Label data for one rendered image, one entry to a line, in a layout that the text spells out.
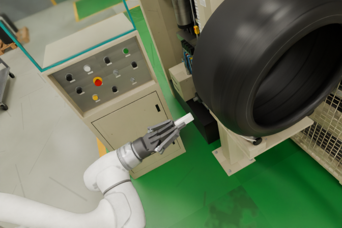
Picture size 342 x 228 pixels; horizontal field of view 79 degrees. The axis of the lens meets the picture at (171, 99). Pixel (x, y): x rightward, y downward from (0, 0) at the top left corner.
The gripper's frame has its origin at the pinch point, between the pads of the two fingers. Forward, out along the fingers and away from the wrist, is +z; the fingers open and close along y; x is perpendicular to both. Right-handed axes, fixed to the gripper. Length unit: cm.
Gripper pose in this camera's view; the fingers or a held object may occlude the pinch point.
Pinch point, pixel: (183, 120)
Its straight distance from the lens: 76.5
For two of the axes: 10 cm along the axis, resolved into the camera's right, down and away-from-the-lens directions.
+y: -3.8, -5.7, 7.3
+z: 8.4, -5.4, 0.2
